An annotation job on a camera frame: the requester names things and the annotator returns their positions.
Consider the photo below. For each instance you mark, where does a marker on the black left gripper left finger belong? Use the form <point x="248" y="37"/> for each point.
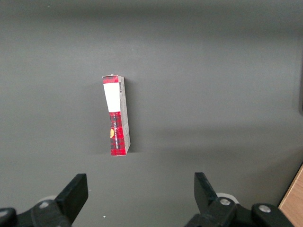
<point x="73" y="194"/>

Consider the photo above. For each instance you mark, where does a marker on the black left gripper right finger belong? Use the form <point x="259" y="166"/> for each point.
<point x="206" y="196"/>

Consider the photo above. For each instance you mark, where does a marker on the wooden drawer cabinet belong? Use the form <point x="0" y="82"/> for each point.
<point x="294" y="203"/>

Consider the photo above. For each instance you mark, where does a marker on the red plaid cardboard box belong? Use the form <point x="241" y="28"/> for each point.
<point x="116" y="99"/>

